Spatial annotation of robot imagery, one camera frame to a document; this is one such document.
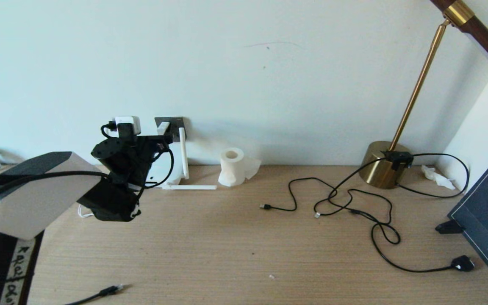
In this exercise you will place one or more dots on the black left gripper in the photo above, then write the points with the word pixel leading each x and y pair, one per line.
pixel 140 161

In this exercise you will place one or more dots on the white power adapter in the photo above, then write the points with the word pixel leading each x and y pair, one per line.
pixel 163 128

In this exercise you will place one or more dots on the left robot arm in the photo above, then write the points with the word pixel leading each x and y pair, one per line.
pixel 32 199

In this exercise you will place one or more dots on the white router with antennas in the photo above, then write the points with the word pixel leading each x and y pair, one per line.
pixel 184 161

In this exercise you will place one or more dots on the white toilet paper roll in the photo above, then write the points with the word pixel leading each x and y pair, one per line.
pixel 232 168

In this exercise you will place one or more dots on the brass and wood desk lamp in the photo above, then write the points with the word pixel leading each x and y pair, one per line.
pixel 381 169

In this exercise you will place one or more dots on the black clip on lamp base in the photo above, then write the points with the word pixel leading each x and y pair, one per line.
pixel 397 158

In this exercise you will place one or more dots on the crumpled white tissue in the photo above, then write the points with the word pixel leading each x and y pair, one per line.
pixel 438 178

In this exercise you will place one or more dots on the grey wall socket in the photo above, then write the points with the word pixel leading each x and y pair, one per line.
pixel 177 123

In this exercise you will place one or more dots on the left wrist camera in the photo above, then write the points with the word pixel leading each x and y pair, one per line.
pixel 127 123

